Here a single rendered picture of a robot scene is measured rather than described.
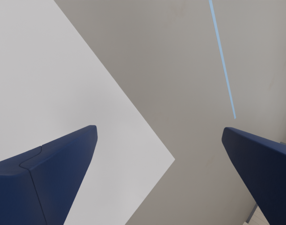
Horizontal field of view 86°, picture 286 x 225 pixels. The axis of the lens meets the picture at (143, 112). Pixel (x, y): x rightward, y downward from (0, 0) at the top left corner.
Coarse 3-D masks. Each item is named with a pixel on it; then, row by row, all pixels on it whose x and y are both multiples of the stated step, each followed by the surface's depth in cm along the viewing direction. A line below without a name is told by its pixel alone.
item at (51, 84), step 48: (0, 0) 23; (48, 0) 26; (0, 48) 24; (48, 48) 27; (0, 96) 25; (48, 96) 29; (96, 96) 35; (0, 144) 27; (96, 144) 38; (144, 144) 48; (96, 192) 42; (144, 192) 54
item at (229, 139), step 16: (224, 128) 10; (224, 144) 10; (240, 144) 8; (256, 144) 7; (272, 144) 7; (240, 160) 8; (256, 160) 7; (272, 160) 6; (240, 176) 8; (256, 176) 7; (272, 176) 6; (256, 192) 7; (272, 192) 6; (272, 208) 6; (272, 224) 6
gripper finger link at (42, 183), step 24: (48, 144) 6; (72, 144) 7; (0, 168) 5; (24, 168) 5; (48, 168) 5; (72, 168) 7; (0, 192) 4; (24, 192) 4; (48, 192) 5; (72, 192) 7; (0, 216) 4; (24, 216) 4; (48, 216) 5
